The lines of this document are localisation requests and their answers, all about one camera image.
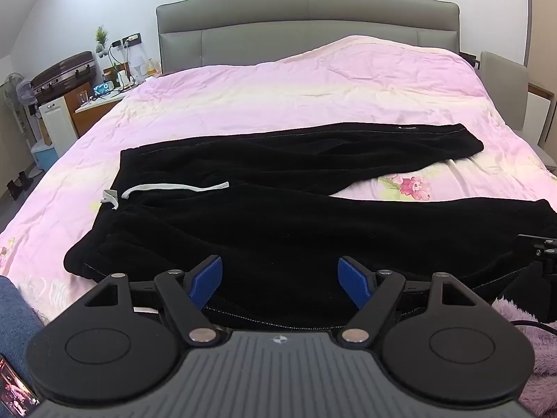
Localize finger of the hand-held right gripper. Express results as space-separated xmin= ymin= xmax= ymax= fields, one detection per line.
xmin=515 ymin=234 xmax=557 ymax=271

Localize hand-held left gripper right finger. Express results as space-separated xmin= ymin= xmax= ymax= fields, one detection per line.
xmin=336 ymin=255 xmax=479 ymax=346

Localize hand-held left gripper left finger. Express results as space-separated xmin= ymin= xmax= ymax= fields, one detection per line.
xmin=84 ymin=255 xmax=229 ymax=346

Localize black pants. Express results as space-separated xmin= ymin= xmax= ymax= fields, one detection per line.
xmin=63 ymin=123 xmax=557 ymax=332

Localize purple fuzzy garment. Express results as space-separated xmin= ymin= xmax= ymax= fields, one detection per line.
xmin=491 ymin=295 xmax=557 ymax=418

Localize grey chair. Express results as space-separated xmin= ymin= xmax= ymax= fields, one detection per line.
xmin=479 ymin=51 xmax=557 ymax=167

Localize person's blue jeans leg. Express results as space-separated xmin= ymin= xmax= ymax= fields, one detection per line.
xmin=0 ymin=276 xmax=48 ymax=386

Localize wooden nightstand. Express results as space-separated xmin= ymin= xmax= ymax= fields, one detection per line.
xmin=73 ymin=88 xmax=131 ymax=138

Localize blue plastic bin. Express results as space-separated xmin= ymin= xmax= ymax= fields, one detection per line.
xmin=31 ymin=141 xmax=60 ymax=172

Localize pink floral blanket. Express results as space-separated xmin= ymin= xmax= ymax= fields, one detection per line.
xmin=0 ymin=35 xmax=557 ymax=327

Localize black shoes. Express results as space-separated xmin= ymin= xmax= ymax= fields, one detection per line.
xmin=6 ymin=171 xmax=34 ymax=200

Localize smartphone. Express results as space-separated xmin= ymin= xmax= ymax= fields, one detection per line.
xmin=0 ymin=356 xmax=41 ymax=418

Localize white table lamp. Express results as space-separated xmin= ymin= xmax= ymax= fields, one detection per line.
xmin=126 ymin=44 xmax=149 ymax=84

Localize dark brown suitcase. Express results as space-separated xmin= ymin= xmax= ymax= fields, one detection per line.
xmin=30 ymin=51 xmax=95 ymax=99

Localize standing fan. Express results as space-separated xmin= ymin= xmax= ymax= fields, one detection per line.
xmin=2 ymin=71 xmax=39 ymax=151

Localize green potted plant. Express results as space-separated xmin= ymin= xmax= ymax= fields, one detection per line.
xmin=93 ymin=25 xmax=110 ymax=59

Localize black cable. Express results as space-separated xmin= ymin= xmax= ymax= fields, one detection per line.
xmin=508 ymin=319 xmax=557 ymax=332

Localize black wall power strip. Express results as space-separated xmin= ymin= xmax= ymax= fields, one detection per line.
xmin=111 ymin=32 xmax=142 ymax=50

